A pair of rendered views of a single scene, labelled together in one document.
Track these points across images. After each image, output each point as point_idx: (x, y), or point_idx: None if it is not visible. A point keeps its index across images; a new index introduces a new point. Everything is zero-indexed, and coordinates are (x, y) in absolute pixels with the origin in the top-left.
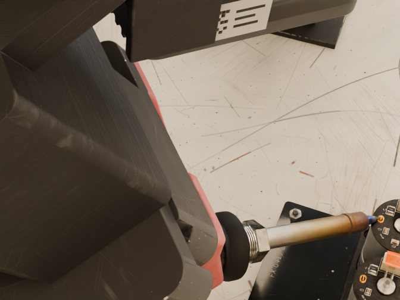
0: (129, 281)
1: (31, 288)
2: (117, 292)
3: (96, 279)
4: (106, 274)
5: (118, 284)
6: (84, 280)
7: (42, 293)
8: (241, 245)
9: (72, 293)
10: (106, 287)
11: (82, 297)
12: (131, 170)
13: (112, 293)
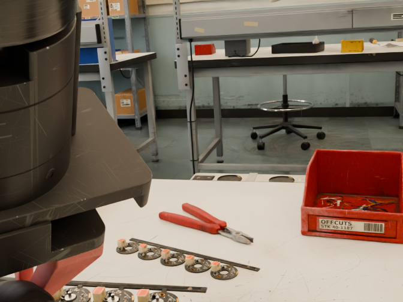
0: (83, 103)
1: (75, 140)
2: (87, 107)
3: (78, 114)
4: (77, 110)
5: (83, 106)
6: (77, 118)
7: (79, 135)
8: (3, 279)
9: (83, 123)
10: (84, 111)
11: (86, 120)
12: None
13: (87, 109)
